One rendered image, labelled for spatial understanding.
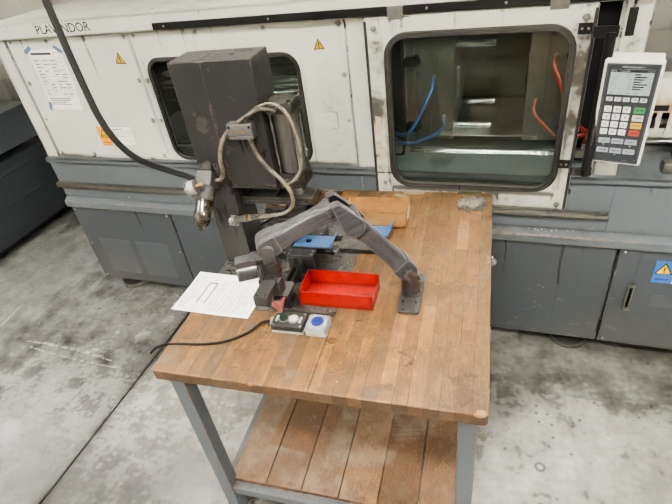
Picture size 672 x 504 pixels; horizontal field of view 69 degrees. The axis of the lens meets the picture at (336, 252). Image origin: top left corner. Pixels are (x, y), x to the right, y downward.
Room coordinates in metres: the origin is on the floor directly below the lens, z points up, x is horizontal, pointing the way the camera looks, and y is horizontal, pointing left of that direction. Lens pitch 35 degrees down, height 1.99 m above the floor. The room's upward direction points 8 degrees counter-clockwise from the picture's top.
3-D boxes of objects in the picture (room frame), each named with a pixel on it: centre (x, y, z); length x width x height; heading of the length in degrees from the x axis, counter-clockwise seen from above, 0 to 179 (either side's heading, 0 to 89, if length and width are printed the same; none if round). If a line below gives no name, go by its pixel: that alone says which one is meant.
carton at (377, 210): (1.72, -0.19, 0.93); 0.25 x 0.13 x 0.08; 70
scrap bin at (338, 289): (1.27, 0.01, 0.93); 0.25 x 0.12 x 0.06; 70
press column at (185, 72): (1.60, 0.35, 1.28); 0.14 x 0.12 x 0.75; 160
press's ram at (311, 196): (1.52, 0.17, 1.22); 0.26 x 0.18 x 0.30; 70
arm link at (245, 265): (1.16, 0.23, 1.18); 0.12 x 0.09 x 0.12; 98
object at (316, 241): (1.49, 0.07, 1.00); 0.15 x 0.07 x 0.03; 70
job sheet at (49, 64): (2.69, 1.30, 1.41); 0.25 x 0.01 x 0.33; 67
